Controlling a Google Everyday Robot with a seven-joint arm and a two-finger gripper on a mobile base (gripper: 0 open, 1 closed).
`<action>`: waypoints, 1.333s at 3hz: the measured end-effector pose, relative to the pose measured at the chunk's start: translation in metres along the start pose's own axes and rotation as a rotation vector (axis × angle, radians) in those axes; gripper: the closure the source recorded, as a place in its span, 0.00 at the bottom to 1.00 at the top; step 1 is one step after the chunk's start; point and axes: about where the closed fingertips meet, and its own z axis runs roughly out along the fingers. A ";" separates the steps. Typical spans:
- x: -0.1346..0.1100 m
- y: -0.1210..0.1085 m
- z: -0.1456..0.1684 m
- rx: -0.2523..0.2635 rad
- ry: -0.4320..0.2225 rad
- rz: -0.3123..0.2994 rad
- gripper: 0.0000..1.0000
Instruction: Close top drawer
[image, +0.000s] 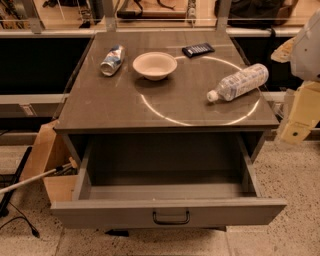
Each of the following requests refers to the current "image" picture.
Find black top drawer handle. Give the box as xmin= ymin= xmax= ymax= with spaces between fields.
xmin=152 ymin=211 xmax=190 ymax=226

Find white paper bowl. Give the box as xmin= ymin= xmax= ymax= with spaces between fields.
xmin=133 ymin=52 xmax=177 ymax=81

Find black calculator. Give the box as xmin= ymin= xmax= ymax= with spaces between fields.
xmin=182 ymin=43 xmax=215 ymax=58

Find black backpack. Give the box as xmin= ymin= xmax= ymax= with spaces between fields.
xmin=227 ymin=0 xmax=299 ymax=28

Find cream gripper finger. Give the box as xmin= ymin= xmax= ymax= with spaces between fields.
xmin=279 ymin=122 xmax=311 ymax=145
xmin=271 ymin=38 xmax=295 ymax=63

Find black flat bar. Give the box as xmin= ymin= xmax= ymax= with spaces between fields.
xmin=0 ymin=146 xmax=32 ymax=217

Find clear plastic water bottle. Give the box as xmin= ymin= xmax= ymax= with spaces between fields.
xmin=207 ymin=64 xmax=269 ymax=103

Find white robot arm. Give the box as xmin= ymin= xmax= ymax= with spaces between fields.
xmin=271 ymin=9 xmax=320 ymax=145

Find grey drawer cabinet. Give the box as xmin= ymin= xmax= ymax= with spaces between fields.
xmin=55 ymin=31 xmax=278 ymax=160

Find white stick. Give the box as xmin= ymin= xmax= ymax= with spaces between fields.
xmin=0 ymin=157 xmax=77 ymax=194

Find black floor cable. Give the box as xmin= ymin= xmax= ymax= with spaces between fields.
xmin=0 ymin=199 xmax=41 ymax=239

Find wooden box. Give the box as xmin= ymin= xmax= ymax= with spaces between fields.
xmin=20 ymin=120 xmax=77 ymax=203

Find crushed blue silver can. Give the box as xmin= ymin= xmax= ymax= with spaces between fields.
xmin=100 ymin=45 xmax=125 ymax=77

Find grey top drawer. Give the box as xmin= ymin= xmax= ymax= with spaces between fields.
xmin=52 ymin=133 xmax=286 ymax=229

